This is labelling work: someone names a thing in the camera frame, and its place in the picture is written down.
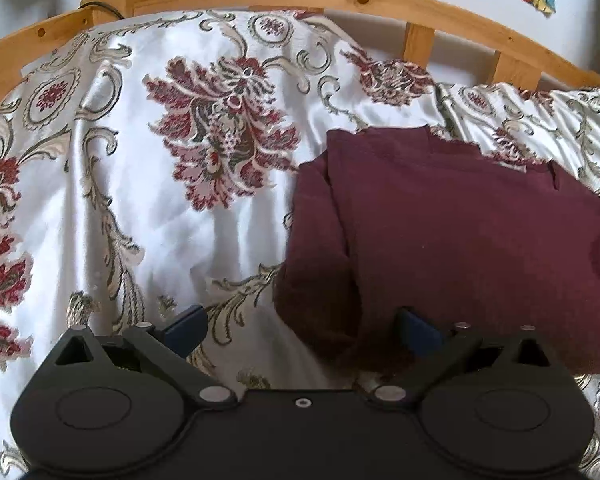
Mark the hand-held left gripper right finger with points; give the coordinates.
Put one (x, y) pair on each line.
(420, 334)

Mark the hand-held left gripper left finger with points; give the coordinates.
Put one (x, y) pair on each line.
(187, 334)

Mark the maroon sweater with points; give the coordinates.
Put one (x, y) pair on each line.
(455, 240)

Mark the floral satin blanket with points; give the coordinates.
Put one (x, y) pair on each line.
(130, 185)

